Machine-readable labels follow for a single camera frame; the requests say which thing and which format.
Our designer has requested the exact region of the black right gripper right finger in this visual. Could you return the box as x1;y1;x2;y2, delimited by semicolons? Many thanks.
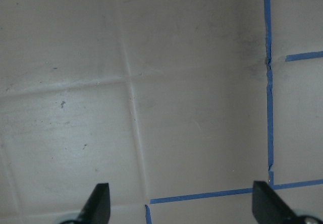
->
252;181;303;224

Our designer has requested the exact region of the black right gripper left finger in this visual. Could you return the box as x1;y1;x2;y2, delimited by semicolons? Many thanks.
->
76;183;111;224

